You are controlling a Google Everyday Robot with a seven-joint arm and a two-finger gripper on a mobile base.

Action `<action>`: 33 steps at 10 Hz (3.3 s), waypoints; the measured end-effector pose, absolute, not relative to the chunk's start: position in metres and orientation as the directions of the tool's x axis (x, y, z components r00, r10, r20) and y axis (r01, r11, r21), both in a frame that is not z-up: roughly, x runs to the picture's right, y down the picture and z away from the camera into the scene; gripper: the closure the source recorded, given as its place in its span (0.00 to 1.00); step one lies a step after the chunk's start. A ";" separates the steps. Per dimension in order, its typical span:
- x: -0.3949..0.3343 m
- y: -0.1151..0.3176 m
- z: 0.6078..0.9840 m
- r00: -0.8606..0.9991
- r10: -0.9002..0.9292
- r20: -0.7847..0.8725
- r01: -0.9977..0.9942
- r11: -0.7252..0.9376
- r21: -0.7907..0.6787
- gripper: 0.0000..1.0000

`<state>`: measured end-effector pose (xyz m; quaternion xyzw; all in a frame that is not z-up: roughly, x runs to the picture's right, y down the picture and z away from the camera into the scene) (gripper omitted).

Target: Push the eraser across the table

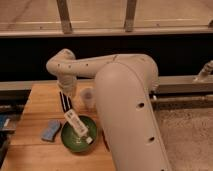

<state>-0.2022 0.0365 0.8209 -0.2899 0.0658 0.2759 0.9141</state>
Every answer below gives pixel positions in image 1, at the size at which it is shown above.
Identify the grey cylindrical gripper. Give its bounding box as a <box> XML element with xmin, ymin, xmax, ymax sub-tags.
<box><xmin>58</xmin><ymin>79</ymin><xmax>77</xmax><ymax>97</ymax></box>

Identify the left metal frame post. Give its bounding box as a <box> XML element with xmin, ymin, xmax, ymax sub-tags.
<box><xmin>56</xmin><ymin>0</ymin><xmax>72</xmax><ymax>34</ymax></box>

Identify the right metal frame post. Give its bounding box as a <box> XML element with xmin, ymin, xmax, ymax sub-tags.
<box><xmin>124</xmin><ymin>0</ymin><xmax>137</xmax><ymax>32</ymax></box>

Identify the metal frame post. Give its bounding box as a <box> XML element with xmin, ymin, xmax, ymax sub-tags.
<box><xmin>56</xmin><ymin>0</ymin><xmax>72</xmax><ymax>34</ymax></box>
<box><xmin>124</xmin><ymin>0</ymin><xmax>137</xmax><ymax>32</ymax></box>

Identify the blue sponge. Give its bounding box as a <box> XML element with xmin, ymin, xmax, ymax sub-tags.
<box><xmin>41</xmin><ymin>120</ymin><xmax>61</xmax><ymax>142</ymax></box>

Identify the green bowl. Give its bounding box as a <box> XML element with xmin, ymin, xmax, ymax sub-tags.
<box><xmin>61</xmin><ymin>115</ymin><xmax>98</xmax><ymax>153</ymax></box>

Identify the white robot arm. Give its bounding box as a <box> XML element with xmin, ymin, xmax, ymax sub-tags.
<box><xmin>46</xmin><ymin>49</ymin><xmax>172</xmax><ymax>171</ymax></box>

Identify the clear plastic cup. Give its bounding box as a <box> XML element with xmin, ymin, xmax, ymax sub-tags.
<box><xmin>80</xmin><ymin>87</ymin><xmax>95</xmax><ymax>109</ymax></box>

